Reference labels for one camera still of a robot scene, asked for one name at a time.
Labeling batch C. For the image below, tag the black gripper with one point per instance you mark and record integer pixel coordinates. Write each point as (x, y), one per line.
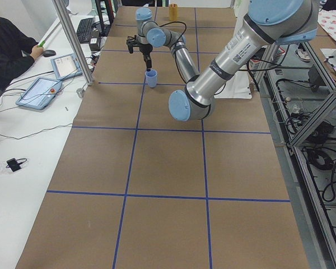
(145, 49)

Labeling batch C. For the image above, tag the blue cup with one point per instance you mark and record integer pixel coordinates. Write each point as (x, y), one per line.
(151, 78)

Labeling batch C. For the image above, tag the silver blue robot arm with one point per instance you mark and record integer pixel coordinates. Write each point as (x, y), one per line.
(265, 23)

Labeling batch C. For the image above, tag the yellow cup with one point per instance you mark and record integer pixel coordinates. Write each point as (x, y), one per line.
(173, 12)

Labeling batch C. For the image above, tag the black keyboard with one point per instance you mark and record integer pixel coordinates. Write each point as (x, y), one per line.
(84, 30)

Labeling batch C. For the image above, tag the far teach pendant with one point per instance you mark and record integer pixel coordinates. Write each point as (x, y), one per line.
(66, 67)

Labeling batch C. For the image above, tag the teach pendant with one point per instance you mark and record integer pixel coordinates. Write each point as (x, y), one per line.
(66, 67)
(40, 94)

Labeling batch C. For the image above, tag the black computer mouse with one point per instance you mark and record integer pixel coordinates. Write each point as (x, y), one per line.
(48, 53)

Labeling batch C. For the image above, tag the near teach pendant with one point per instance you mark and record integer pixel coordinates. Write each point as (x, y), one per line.
(40, 94)

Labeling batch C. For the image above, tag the seated person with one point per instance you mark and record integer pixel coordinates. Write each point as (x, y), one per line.
(18, 52)

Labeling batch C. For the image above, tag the small black device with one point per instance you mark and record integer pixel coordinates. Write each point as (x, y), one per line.
(15, 164)

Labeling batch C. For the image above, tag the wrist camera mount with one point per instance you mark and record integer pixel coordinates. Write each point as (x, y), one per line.
(131, 43)

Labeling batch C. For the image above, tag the aluminium frame post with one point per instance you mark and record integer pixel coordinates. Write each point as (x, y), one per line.
(73, 39)

